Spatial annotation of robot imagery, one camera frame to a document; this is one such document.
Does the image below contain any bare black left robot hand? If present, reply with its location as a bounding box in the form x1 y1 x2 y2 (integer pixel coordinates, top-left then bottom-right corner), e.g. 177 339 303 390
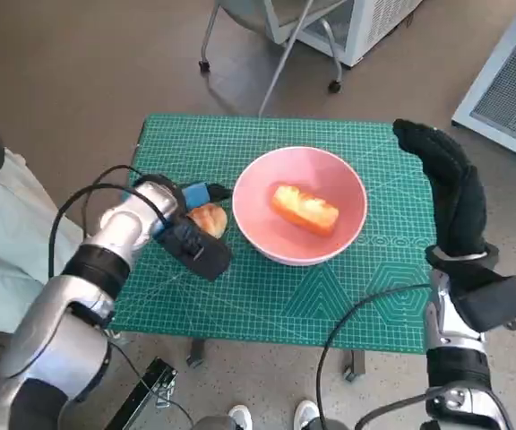
175 180 233 221

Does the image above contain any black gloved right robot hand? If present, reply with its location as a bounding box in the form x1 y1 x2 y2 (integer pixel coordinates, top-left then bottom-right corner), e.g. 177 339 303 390
392 118 488 259

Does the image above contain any round pale toy bread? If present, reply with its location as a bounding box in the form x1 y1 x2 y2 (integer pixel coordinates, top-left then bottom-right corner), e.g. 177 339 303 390
187 202 228 238

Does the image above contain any long orange toy bread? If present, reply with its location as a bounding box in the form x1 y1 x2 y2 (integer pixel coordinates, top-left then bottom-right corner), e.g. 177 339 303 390
270 182 340 237

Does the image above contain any pink bowl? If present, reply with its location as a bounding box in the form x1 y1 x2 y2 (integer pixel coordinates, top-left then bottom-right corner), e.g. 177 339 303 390
231 146 368 266

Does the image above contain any white cabinet with large grille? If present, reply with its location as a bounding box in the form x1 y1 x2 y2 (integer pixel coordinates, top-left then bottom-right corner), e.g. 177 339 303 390
451 0 516 169

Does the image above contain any green cutting mat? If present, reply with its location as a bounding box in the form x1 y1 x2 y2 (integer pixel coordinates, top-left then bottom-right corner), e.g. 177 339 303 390
105 112 436 356

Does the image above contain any black table leg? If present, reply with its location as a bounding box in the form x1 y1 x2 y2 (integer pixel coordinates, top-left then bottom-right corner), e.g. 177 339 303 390
343 348 366 383
187 339 206 369

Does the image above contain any grey wheeled chair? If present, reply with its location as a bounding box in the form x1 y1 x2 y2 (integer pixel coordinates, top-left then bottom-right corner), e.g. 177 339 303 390
197 0 357 118

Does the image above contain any white cabinet with small vent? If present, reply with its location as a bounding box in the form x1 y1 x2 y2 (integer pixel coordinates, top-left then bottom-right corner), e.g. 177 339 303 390
264 0 425 68

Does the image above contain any white shoe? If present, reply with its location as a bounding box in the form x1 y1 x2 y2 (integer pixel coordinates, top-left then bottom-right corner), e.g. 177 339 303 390
294 400 320 430
228 404 254 430

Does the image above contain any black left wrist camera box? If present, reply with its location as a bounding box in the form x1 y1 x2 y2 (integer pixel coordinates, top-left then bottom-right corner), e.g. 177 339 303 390
155 222 233 283

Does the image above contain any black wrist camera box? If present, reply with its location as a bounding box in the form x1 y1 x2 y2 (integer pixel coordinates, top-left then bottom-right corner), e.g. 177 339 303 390
155 222 233 283
450 273 516 333

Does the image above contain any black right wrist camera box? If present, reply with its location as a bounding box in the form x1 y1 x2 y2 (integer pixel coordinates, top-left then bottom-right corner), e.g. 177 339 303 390
450 273 516 333

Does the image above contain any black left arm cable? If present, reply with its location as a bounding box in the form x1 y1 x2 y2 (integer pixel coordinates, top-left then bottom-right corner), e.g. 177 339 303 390
47 164 169 288

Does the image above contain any black metal rail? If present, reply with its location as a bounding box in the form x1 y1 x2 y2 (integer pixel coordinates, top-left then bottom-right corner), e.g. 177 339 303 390
103 357 179 430

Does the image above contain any long black right arm cable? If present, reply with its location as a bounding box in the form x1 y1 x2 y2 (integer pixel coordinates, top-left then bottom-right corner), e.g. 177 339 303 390
315 282 434 430

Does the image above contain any short black right arm cable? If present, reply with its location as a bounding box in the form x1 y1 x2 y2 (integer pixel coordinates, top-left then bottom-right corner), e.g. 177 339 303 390
354 387 443 430

